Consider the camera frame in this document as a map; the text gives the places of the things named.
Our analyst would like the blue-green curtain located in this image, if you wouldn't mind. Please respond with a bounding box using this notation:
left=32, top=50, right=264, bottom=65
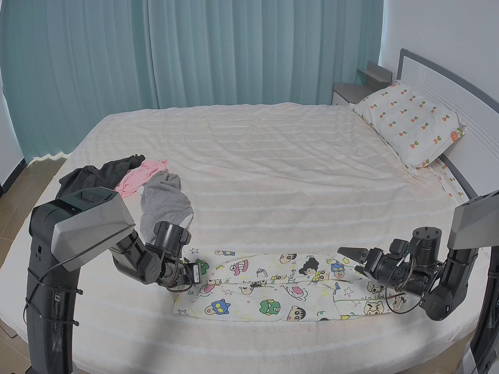
left=148, top=0, right=386, bottom=106
left=0, top=0, right=156, bottom=159

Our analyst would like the white printed pyjama top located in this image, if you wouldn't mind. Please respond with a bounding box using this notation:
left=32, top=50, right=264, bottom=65
left=173, top=248, right=408, bottom=322

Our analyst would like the grey bedside table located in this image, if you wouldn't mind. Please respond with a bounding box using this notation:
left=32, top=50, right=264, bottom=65
left=332, top=61, right=391, bottom=106

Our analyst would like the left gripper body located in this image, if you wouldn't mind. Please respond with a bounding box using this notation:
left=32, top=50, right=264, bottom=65
left=183, top=259, right=209, bottom=285

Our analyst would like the white printed pillow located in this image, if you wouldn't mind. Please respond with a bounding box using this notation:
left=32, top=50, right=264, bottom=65
left=351, top=81, right=467, bottom=169

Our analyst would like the pink garment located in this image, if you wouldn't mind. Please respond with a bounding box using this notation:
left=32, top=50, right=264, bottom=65
left=114, top=159, right=169, bottom=199

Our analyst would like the black garment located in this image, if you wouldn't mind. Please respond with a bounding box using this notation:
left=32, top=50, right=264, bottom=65
left=56, top=153, right=147, bottom=199

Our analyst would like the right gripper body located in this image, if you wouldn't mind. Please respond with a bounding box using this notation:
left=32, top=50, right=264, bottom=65
left=364, top=248, right=410, bottom=287

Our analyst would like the grey sweater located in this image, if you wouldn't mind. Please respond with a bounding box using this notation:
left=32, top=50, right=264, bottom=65
left=139, top=173, right=194, bottom=244

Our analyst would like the bed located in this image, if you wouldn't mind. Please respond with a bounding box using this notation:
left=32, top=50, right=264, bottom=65
left=0, top=48, right=499, bottom=369

